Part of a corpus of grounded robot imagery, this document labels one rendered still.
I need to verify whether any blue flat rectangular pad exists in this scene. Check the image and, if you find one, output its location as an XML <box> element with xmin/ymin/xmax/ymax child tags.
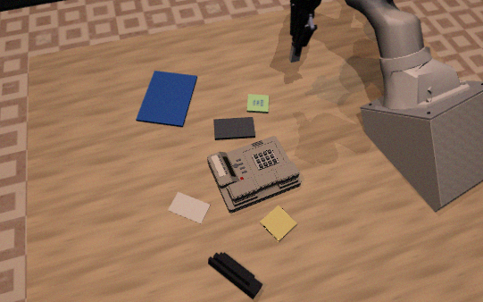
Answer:
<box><xmin>136</xmin><ymin>71</ymin><xmax>197</xmax><ymax>127</ymax></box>

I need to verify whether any green sticky note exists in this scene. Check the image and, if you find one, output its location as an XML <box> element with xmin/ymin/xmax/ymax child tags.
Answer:
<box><xmin>246</xmin><ymin>94</ymin><xmax>269</xmax><ymax>113</ymax></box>

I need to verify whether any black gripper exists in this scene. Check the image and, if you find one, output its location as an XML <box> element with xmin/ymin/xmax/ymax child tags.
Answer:
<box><xmin>289</xmin><ymin>0</ymin><xmax>321</xmax><ymax>63</ymax></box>

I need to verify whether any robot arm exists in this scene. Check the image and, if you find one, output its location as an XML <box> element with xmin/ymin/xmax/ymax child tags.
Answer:
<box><xmin>345</xmin><ymin>0</ymin><xmax>470</xmax><ymax>109</ymax></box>

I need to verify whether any beige paper note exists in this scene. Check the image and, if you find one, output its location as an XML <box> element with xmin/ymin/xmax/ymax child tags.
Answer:
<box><xmin>168</xmin><ymin>192</ymin><xmax>210</xmax><ymax>223</ymax></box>

